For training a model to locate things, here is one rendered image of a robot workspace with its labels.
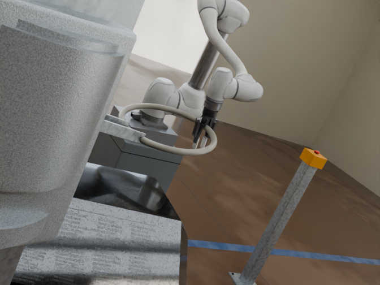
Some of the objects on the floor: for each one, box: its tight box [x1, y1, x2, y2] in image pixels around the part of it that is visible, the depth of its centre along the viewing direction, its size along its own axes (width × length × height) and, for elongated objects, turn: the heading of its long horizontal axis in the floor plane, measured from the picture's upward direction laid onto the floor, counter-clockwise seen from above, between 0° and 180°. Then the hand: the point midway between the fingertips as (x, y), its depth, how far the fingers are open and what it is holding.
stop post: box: [228, 148, 327, 285], centre depth 330 cm, size 20×20×109 cm
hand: (199, 143), depth 247 cm, fingers closed on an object, 4 cm apart
